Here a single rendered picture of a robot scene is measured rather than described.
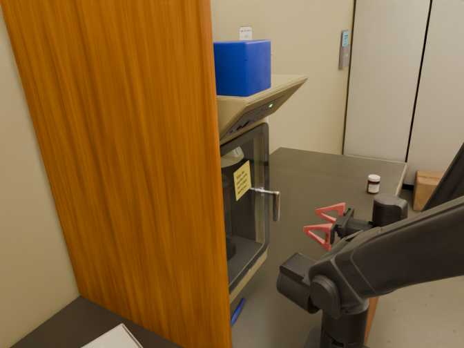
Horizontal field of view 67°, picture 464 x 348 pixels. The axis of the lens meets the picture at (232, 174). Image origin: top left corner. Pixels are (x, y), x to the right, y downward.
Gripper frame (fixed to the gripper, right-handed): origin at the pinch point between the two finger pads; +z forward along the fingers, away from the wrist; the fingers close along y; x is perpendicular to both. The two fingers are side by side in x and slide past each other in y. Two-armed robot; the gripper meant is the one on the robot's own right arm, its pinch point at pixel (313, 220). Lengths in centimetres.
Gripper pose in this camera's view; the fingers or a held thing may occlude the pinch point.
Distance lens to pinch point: 94.5
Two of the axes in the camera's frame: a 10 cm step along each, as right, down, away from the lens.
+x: 0.7, 9.2, 3.8
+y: -5.1, 3.6, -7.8
